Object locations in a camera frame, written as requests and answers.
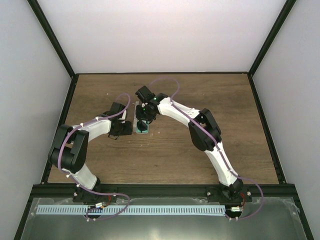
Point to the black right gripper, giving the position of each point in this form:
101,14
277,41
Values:
139,116

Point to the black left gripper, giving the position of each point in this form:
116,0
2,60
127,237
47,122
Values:
128,131

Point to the black sunglasses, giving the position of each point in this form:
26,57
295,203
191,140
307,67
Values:
142,127

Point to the grey glasses case green lining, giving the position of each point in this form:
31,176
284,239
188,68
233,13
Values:
135,119

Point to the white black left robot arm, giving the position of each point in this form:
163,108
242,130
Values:
68,152

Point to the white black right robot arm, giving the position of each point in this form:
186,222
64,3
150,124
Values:
204,132

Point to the shiny metal front sheet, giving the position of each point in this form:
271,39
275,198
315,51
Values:
273,218

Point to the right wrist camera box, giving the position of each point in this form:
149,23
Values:
144,94

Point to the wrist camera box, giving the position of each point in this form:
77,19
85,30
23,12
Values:
144,94
118,111

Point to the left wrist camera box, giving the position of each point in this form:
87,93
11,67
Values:
118,111

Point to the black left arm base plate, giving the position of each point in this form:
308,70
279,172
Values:
83,196

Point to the light blue slotted cable duct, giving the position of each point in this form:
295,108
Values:
139,210

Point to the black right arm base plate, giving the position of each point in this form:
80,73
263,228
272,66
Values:
225,195

